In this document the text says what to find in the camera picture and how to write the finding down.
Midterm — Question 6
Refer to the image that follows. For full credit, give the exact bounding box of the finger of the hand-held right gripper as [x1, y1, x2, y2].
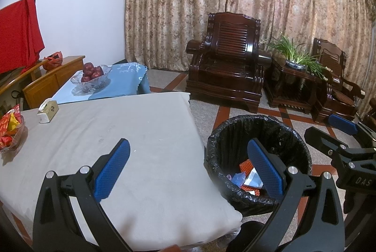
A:
[304, 126, 354, 159]
[328, 114, 376, 150]

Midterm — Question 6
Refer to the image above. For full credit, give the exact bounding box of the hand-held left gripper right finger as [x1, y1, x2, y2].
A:
[247, 138, 345, 252]

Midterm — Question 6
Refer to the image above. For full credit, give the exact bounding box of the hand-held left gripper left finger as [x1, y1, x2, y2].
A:
[32, 138, 133, 252]

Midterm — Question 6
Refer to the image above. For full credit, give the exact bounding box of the trash bin with black liner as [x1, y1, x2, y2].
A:
[205, 114, 312, 217]

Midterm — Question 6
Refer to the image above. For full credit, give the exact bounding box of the dark wooden side table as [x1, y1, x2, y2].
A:
[264, 57, 329, 115]

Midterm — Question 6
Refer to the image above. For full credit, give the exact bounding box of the dark wooden armchair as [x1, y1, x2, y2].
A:
[186, 12, 272, 114]
[311, 38, 366, 124]

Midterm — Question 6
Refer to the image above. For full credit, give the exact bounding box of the glass fruit bowl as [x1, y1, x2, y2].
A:
[70, 64, 112, 93]

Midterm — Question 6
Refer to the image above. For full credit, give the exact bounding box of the potted green plant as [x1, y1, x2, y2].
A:
[266, 35, 328, 80]

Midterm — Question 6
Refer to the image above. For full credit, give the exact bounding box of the tissue box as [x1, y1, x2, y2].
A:
[37, 98, 60, 124]

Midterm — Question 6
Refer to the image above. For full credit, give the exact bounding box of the blue tablecloth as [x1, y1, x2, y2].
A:
[51, 63, 152, 105]

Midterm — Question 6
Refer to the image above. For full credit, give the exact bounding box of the glass snack dish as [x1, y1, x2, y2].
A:
[0, 115, 26, 153]

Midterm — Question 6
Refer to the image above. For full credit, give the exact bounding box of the wooden television cabinet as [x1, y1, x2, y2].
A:
[0, 56, 86, 110]

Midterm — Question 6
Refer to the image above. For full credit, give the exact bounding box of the yellow snack packet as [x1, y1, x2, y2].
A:
[7, 111, 21, 130]

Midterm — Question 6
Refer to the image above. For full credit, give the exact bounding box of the black television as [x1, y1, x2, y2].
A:
[0, 67, 27, 86]

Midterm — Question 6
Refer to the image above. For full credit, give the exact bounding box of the red cloth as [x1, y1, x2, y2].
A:
[0, 0, 45, 75]

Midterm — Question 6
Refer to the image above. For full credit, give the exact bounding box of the floral beige curtain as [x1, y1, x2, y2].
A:
[123, 0, 376, 88]

